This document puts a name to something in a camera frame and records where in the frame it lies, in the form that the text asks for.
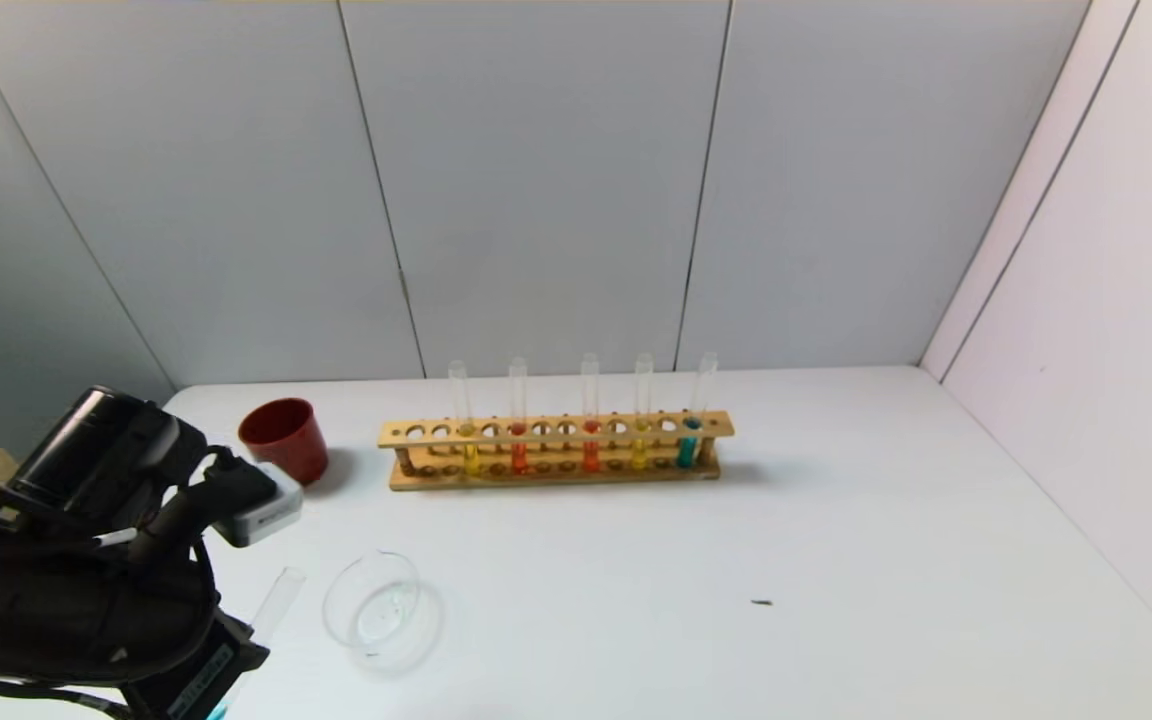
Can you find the clear glass beaker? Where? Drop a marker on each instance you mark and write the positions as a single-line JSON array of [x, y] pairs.
[[373, 610]]

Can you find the dark red plastic cup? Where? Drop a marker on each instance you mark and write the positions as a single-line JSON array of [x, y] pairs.
[[286, 440]]

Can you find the yellow pigment glass test tube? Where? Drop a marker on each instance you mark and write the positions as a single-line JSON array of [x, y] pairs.
[[639, 457], [472, 462]]

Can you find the orange pigment glass test tube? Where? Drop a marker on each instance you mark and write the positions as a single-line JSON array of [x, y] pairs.
[[519, 460], [591, 458]]

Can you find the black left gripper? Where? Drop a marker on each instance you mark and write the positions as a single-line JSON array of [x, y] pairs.
[[198, 680]]

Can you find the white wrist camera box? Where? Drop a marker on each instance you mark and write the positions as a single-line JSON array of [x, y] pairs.
[[266, 515]]

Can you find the wooden test tube rack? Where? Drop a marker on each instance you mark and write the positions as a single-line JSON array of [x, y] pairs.
[[536, 481]]

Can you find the blue pigment glass test tube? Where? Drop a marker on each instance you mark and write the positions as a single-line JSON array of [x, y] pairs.
[[281, 595], [686, 452]]

